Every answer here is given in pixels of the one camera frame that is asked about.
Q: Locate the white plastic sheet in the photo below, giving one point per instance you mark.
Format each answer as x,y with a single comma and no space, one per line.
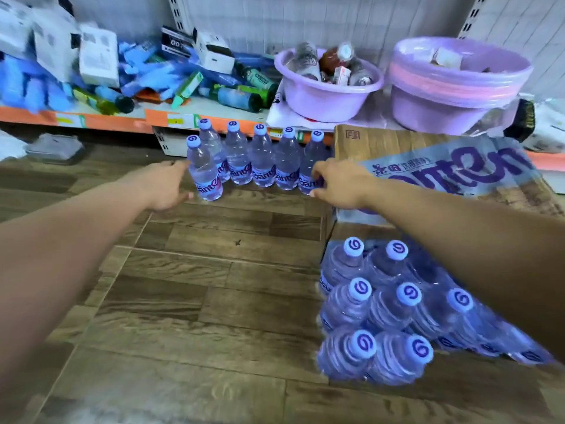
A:
11,145

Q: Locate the dark bottle green label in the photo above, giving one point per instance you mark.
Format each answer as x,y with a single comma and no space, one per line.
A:
260,94

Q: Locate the white printed carton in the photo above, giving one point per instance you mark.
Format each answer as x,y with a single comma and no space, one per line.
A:
99,55
48,39

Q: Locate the dark bottle blue label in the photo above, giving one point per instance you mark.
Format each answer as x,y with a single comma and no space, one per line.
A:
234,99

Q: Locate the small white yellow price label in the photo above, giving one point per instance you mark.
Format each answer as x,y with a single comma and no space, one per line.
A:
273,134

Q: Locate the silver patterned can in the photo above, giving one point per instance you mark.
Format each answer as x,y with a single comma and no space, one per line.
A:
361,75

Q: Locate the pink plastic basin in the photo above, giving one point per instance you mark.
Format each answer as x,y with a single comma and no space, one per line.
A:
441,88

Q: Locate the green white slim box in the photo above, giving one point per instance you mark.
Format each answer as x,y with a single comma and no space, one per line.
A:
187,89

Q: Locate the brown carton purple print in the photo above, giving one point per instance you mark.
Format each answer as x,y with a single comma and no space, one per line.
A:
388,143

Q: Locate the brown drink bottle white cap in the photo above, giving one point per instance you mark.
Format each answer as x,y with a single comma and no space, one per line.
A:
333,59

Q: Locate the white paper packet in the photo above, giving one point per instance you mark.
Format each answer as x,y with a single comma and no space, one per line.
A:
448,58

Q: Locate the orange flat packet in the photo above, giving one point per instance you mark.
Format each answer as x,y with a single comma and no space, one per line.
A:
148,97

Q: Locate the pile of blue tubes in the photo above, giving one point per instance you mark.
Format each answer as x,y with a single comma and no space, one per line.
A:
26,83

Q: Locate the price label green arrow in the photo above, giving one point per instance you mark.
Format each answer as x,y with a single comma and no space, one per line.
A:
70,120
181,121

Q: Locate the blue bottle dark cap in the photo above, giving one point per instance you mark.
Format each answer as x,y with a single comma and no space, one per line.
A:
112,99

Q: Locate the black white packet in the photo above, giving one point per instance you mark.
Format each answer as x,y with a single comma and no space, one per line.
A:
547,132

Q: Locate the pile of water bottles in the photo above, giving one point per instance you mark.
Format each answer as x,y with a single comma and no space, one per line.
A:
348,353

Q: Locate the person's right forearm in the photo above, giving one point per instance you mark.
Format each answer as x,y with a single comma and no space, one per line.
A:
476,251

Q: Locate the white orange-edged store shelf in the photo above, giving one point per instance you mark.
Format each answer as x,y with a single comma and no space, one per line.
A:
309,22

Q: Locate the yellow green bottle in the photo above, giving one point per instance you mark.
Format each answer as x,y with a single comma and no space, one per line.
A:
92,101

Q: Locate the person's right hand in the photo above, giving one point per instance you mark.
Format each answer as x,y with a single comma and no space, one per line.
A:
348,185

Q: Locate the dark bottle mint label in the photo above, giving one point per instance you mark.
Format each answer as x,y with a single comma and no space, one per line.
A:
258,78

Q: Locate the clear plastic lid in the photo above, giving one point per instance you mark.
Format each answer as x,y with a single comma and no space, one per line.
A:
55,147

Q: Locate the small purple plastic basin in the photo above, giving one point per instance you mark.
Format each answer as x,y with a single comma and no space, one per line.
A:
322,103

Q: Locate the person's left forearm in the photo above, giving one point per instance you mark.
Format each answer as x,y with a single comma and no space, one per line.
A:
57,260

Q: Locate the person's left hand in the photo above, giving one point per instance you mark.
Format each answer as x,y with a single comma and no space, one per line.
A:
159,185

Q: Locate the large purple plastic basin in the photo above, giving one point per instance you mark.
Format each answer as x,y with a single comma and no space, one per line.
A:
503,66
432,116

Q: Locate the small white red box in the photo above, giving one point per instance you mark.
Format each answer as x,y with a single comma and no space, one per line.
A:
341,75

